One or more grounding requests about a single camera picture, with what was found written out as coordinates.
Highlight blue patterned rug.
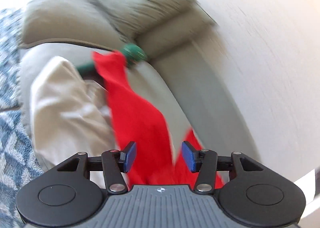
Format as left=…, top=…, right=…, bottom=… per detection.
left=1, top=9, right=43, bottom=227

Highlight red garment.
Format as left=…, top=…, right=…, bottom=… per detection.
left=92, top=50, right=224, bottom=190

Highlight green massage hammer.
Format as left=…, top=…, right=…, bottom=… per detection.
left=76, top=43, right=148, bottom=76

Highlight beige crumpled garment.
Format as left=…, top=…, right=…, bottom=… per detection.
left=30, top=57, right=117, bottom=170

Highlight grey sofa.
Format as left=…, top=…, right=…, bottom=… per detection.
left=19, top=0, right=260, bottom=160

